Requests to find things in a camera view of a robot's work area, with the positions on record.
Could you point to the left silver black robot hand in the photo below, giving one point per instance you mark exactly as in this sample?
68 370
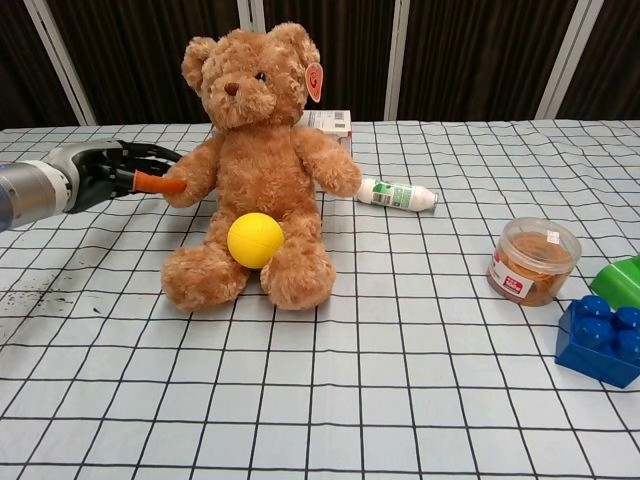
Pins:
95 170

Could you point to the brown teddy bear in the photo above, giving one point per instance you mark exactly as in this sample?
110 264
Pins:
265 165

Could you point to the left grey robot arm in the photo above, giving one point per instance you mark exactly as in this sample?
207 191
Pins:
25 195

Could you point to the yellow ball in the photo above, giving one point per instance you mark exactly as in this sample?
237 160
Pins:
255 240

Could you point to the white carton box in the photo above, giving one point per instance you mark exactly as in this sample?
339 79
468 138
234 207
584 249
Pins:
332 125

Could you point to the white green plastic bottle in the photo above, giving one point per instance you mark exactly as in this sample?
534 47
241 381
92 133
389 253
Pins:
400 194

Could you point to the clear jar brown contents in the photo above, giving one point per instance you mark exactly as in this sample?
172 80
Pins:
532 265

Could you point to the blue building block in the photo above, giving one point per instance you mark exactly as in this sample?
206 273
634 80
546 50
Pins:
600 340

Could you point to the green building block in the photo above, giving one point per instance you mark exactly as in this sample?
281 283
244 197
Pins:
620 280

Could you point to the white partition post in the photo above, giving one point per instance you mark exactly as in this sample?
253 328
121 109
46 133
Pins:
565 60
60 65
252 12
397 60

